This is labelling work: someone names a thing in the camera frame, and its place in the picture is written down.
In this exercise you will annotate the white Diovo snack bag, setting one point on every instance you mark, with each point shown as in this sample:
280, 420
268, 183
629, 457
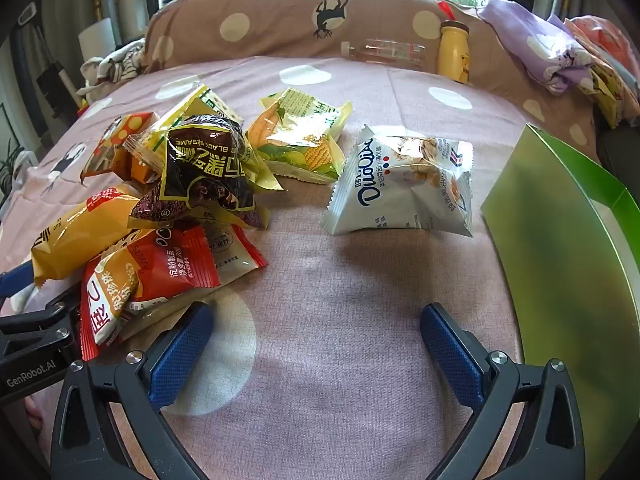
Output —
398, 179

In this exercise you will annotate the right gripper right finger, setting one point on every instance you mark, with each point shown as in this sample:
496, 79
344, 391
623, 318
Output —
548, 441

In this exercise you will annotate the orange mushroom snack bag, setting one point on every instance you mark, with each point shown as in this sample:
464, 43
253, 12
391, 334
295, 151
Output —
111, 155

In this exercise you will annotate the purple folded cloth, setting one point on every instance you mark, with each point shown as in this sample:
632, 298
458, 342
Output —
551, 56

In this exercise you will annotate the brown polka dot bolster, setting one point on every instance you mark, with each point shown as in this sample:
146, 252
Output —
195, 31

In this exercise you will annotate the white black crumpled cloth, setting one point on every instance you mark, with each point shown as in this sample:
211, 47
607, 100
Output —
104, 75

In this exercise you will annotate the green cardboard box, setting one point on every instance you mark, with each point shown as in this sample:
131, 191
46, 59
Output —
567, 235

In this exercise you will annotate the black sesame snack bag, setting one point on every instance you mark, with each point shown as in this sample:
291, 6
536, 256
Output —
204, 178

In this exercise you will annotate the red orange snack bag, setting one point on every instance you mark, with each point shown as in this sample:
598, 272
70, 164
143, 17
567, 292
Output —
145, 268

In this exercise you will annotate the yellow patterned cloth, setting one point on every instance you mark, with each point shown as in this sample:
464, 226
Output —
609, 92

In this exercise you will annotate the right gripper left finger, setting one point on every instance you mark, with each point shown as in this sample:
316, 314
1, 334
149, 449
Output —
86, 443

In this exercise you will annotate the pink orange folded cloth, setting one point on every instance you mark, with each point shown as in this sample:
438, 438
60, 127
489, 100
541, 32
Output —
613, 46

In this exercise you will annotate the yellow green corn snack bag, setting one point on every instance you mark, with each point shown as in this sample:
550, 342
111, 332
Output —
297, 135

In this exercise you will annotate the white blue cracker bag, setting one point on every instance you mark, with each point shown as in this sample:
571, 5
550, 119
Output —
234, 256

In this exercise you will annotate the yellow rice cracker bag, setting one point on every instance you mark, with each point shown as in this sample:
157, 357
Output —
82, 233

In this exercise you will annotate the pink polka dot sheet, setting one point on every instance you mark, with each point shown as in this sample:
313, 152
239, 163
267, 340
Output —
317, 369

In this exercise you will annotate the grey sofa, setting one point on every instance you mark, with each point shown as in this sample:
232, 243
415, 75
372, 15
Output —
618, 151

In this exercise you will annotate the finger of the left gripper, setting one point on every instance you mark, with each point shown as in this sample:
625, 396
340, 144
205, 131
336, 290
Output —
15, 280

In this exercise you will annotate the clear plastic water bottle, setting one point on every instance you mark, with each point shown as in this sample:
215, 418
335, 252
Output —
387, 52

